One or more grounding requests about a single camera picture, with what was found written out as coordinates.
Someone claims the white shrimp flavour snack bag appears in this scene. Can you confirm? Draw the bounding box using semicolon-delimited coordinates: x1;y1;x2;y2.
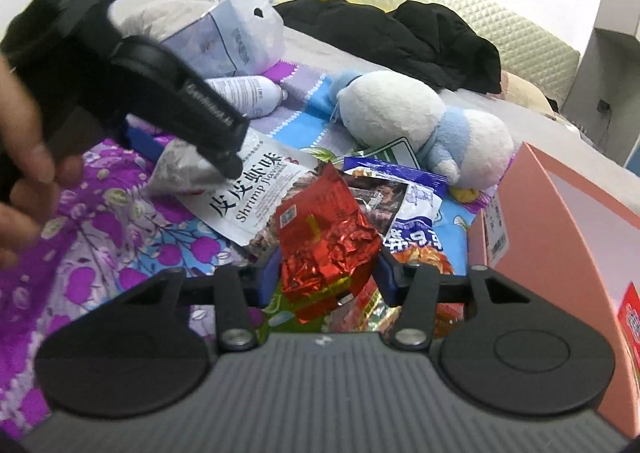
146;129;321;257

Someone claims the blue white snack bag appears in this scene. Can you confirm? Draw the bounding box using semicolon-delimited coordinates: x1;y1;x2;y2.
343;157;454;274

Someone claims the red foil snack packet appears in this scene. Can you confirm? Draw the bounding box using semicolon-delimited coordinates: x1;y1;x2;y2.
276;164;382;323

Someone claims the green clear snack bag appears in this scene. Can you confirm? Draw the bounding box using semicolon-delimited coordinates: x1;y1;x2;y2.
352;136;421;169

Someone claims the person's left hand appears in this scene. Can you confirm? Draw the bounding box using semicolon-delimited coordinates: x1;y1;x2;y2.
1;60;84;269

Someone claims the colourful floral bedsheet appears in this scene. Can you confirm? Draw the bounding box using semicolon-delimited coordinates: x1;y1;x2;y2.
1;64;496;439

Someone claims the white spray can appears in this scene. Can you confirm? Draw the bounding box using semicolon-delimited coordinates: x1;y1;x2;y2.
205;76;288;119

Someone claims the translucent plastic bag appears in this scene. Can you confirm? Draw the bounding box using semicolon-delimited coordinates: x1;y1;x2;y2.
163;0;285;78

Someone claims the red yellow snack bag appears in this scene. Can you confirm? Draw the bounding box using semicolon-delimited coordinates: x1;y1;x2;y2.
617;283;640;374

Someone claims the pink cardboard box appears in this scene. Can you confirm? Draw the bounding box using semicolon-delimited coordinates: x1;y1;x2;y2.
468;144;639;437

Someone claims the brown bars snack packet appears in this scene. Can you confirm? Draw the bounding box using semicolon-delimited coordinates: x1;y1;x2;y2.
322;279;464;338

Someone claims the white blue plush toy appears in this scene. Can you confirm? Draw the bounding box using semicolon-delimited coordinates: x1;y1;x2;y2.
329;70;514;190

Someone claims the beige pillow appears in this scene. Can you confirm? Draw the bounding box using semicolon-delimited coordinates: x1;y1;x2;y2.
494;70;555;116

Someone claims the black clothing pile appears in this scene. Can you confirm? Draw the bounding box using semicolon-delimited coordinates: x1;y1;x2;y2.
276;0;501;94

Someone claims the cream quilted headboard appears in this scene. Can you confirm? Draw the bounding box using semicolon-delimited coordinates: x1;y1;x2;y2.
347;0;579;105

